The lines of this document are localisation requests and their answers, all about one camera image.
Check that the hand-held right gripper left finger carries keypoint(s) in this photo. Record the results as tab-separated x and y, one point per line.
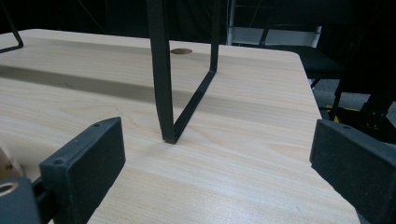
90	161

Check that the black raised shelf with legs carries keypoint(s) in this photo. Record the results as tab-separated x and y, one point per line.
162	77

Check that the black folding chair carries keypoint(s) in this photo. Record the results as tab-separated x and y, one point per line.
314	59

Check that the brown round table grommet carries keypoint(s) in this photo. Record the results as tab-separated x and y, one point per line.
181	51

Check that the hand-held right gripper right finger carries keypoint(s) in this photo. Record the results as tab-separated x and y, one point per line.
358	168

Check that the black stand with striped base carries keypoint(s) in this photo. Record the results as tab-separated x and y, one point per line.
373	115

